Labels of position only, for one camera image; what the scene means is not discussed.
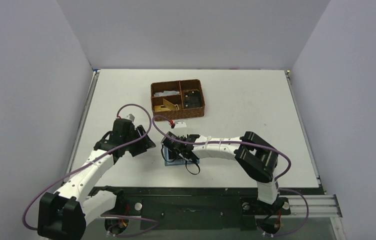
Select blue leather card holder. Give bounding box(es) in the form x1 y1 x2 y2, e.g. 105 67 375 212
161 146 195 167

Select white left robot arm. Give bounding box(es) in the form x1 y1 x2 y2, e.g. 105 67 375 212
37 118 156 240

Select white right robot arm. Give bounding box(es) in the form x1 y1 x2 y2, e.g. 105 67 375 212
161 131 279 205

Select gold card in basket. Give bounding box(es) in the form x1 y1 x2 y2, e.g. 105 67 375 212
154 105 168 112

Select silver cards in basket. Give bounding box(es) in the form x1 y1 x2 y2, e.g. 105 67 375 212
153 90 180 97

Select brown woven divided basket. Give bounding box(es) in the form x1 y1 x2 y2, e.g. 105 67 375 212
150 79 206 121

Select black items in basket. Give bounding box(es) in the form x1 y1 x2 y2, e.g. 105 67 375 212
183 90 203 109

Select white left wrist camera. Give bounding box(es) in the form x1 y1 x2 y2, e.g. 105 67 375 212
126 114 135 122

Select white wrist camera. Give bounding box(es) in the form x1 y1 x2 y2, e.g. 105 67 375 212
126 114 135 122
174 121 187 129

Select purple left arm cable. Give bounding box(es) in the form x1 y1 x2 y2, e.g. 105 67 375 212
22 103 160 239

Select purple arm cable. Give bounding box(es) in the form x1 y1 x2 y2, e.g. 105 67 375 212
22 103 160 239
151 115 310 238

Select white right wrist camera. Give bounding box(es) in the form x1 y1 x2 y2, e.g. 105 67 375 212
174 121 187 129

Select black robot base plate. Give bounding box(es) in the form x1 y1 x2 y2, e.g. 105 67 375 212
84 186 291 231

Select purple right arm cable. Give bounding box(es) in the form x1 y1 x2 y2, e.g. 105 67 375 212
151 115 310 238

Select aluminium frame rail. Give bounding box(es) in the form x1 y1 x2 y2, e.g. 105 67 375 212
43 194 342 220

